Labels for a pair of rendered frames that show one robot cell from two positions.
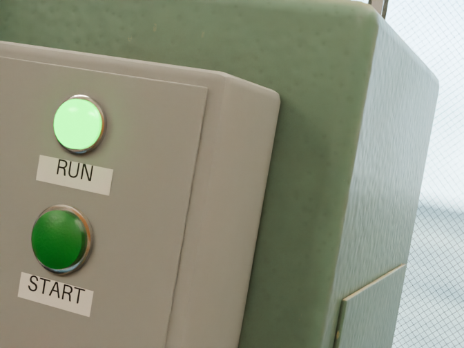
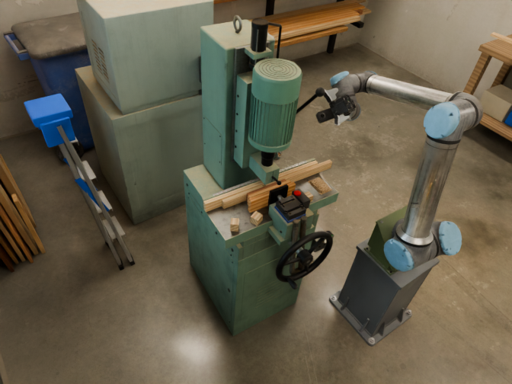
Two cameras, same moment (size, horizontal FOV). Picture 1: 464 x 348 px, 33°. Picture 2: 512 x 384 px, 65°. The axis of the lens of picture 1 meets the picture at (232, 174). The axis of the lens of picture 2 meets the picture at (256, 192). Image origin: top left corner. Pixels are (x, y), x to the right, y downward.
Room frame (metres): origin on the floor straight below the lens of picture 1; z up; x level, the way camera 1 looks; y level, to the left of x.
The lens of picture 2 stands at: (1.66, 0.98, 2.17)
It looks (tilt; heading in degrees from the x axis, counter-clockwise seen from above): 44 degrees down; 213
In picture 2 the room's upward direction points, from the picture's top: 6 degrees clockwise
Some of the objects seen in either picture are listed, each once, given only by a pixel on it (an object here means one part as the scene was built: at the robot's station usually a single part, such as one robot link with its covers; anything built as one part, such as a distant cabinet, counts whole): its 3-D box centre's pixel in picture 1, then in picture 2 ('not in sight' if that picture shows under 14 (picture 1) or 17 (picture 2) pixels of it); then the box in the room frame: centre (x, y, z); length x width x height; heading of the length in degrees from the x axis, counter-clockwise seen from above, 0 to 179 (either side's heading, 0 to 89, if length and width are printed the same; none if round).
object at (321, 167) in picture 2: not in sight; (280, 182); (0.46, 0.32, 0.92); 0.60 x 0.02 x 0.04; 159
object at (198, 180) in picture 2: not in sight; (248, 197); (0.50, 0.18, 0.76); 0.57 x 0.45 x 0.09; 69
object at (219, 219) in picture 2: not in sight; (278, 210); (0.57, 0.39, 0.87); 0.61 x 0.30 x 0.06; 159
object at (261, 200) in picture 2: not in sight; (272, 196); (0.57, 0.36, 0.94); 0.23 x 0.02 x 0.07; 159
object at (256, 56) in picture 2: not in sight; (257, 44); (0.49, 0.16, 1.54); 0.08 x 0.08 x 0.17; 69
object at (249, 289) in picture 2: not in sight; (244, 248); (0.50, 0.18, 0.36); 0.58 x 0.45 x 0.71; 69
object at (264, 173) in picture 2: not in sight; (264, 168); (0.53, 0.27, 1.03); 0.14 x 0.07 x 0.09; 69
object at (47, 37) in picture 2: not in sight; (75, 90); (0.23, -1.71, 0.48); 0.64 x 0.54 x 0.97; 164
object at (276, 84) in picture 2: not in sight; (273, 107); (0.54, 0.29, 1.35); 0.18 x 0.18 x 0.31
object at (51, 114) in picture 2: not in sight; (88, 195); (0.91, -0.59, 0.58); 0.27 x 0.25 x 1.16; 162
